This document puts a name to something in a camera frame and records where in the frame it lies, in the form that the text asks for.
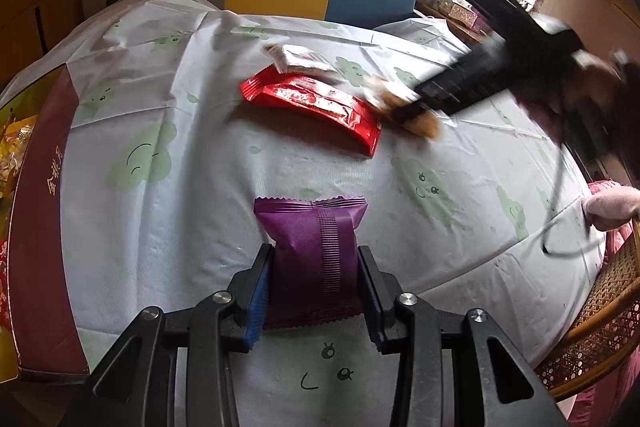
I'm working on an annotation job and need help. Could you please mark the gold gift box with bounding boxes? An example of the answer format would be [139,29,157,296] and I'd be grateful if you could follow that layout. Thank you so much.
[0,64,91,383]

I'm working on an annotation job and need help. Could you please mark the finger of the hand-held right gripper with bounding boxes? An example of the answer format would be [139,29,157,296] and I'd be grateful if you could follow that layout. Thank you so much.
[417,44,506,100]
[387,82,521,125]

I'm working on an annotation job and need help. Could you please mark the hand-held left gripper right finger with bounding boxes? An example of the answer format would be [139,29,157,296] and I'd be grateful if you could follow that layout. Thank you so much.
[356,246,566,427]

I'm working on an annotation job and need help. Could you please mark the person's right hand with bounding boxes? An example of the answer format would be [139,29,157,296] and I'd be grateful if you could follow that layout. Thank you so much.
[515,49,640,148]

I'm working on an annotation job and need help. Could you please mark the small patterned box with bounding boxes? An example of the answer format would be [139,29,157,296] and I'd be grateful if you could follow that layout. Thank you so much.
[434,0,490,32]

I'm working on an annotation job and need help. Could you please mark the rattan chair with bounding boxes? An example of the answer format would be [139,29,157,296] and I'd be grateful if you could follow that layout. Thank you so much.
[535,217,640,398]

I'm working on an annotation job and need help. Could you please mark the clear pastry packet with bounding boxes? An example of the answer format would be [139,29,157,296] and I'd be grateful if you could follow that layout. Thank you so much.
[362,74,445,140]

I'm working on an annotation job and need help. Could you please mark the white printed tablecloth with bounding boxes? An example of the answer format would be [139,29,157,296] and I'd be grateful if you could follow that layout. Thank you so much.
[0,0,608,427]

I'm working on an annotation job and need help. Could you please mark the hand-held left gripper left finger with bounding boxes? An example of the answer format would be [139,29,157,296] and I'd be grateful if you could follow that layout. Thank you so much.
[65,243,275,427]

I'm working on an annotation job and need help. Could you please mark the white red snack packet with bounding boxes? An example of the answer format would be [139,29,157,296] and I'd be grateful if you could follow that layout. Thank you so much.
[263,43,341,80]

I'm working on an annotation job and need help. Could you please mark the person's pink pants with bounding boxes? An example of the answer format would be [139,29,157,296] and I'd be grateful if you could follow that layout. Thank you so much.
[565,179,640,427]

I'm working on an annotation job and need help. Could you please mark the black cable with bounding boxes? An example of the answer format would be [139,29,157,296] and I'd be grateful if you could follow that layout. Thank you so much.
[541,139,608,258]

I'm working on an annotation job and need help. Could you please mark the purple snack packet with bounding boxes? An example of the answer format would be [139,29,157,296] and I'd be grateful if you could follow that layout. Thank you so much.
[253,196,368,330]

